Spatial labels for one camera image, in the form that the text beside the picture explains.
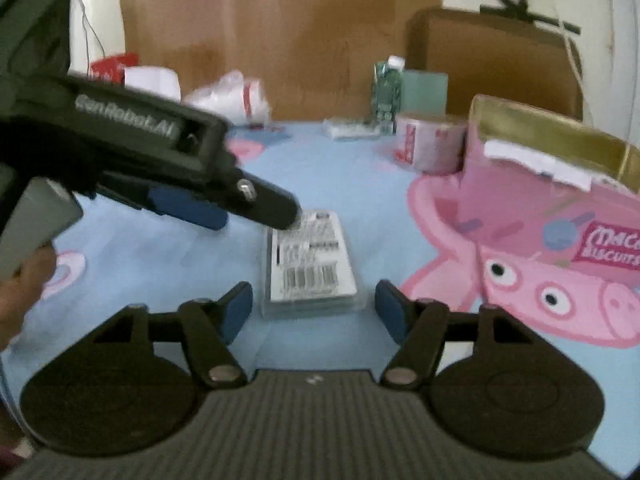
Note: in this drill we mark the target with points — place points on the brown chair back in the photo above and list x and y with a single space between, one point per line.
501 57

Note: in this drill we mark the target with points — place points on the white tissue package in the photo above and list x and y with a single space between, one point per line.
160 81

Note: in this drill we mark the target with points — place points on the red box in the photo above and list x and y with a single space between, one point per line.
112 68

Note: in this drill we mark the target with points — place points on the teal cup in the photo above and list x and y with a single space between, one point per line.
423 93

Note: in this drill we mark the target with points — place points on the clear plastic barcode package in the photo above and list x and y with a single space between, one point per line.
308 270

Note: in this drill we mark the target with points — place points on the pink tape roll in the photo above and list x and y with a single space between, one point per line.
430 144

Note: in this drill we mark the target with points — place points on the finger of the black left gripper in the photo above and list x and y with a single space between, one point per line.
250 199

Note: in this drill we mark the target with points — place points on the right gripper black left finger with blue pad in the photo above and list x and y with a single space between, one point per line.
138 378

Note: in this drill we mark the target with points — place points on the brown wooden headboard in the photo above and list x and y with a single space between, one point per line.
314 58

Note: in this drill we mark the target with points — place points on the white plastic bag roll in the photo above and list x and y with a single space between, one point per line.
239 100

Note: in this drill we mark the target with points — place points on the pink gold biscuit tin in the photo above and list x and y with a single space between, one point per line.
549 188

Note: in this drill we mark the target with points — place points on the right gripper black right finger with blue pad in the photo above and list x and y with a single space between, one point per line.
487 379

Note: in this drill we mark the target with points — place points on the green drink carton white cap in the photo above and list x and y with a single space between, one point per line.
386 93

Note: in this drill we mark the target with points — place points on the person's left hand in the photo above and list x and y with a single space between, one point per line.
20 293

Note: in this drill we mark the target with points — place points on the blue pink cartoon bedsheet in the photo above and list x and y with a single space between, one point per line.
135 257

